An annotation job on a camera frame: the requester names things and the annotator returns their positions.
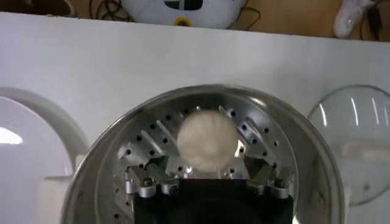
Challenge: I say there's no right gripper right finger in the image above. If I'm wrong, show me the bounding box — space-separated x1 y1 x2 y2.
243 155 295 199

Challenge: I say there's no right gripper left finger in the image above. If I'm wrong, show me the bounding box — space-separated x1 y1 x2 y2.
124 155 180 198

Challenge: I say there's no white steamed baozi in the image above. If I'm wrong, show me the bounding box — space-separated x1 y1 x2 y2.
176 109 240 174

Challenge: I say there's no glass lid with white handle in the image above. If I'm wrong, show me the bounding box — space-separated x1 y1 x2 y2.
307 84 390 207

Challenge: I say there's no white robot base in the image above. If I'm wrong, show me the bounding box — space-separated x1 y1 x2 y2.
120 0 248 30

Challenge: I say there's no perforated steel steamer basket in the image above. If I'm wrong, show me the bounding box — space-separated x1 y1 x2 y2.
60 84 346 224

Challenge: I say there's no white oval plate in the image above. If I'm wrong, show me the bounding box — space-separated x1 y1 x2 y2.
0 86 90 224

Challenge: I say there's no white power strip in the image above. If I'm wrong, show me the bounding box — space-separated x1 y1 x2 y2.
333 0 376 40

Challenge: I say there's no black floor cable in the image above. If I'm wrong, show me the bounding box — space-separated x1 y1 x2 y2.
88 0 134 23

